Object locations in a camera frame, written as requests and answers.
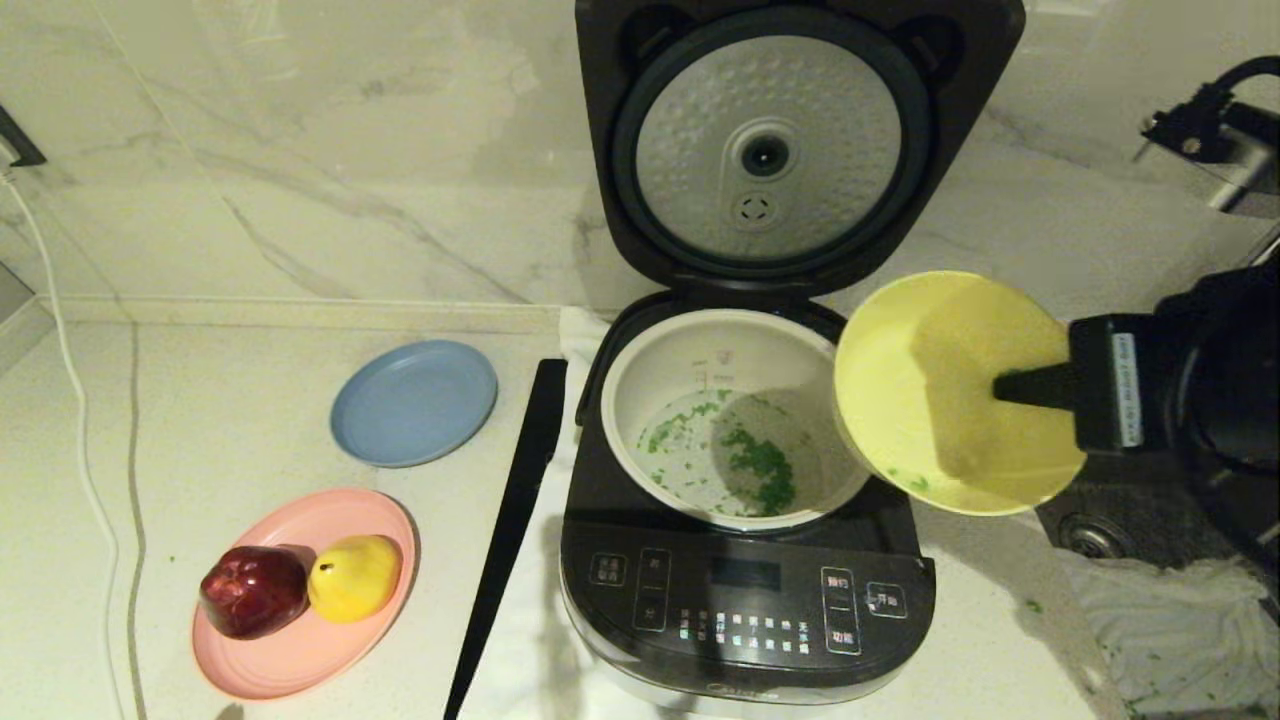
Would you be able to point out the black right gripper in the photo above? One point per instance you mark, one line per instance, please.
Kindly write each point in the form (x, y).
(1115, 385)

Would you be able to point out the yellow bowl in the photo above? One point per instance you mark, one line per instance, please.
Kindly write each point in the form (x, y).
(900, 350)

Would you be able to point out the chopped green onions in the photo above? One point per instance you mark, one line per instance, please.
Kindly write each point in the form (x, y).
(755, 460)

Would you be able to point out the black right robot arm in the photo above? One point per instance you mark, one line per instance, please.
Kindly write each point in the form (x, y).
(1230, 400)

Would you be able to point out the sink drain strainer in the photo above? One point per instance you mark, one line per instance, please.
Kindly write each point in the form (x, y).
(1090, 535)

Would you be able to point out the steel sink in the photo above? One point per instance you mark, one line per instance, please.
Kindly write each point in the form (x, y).
(1120, 520)

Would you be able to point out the white speckled cloth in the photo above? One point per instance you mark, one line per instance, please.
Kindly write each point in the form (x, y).
(1180, 640)

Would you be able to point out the black flat strip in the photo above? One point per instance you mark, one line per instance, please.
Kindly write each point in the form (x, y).
(510, 530)

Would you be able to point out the blue plate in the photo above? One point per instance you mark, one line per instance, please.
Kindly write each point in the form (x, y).
(415, 400)

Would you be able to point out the yellow pear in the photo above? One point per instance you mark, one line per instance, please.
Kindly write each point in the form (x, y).
(355, 578)

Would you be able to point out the pink plate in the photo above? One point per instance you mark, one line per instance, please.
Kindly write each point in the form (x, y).
(300, 660)

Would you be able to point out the red apple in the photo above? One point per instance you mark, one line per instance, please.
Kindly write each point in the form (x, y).
(250, 590)

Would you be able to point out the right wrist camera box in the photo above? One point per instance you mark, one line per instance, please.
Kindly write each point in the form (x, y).
(1230, 150)

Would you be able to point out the black wall socket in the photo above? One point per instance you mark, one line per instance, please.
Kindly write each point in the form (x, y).
(15, 140)

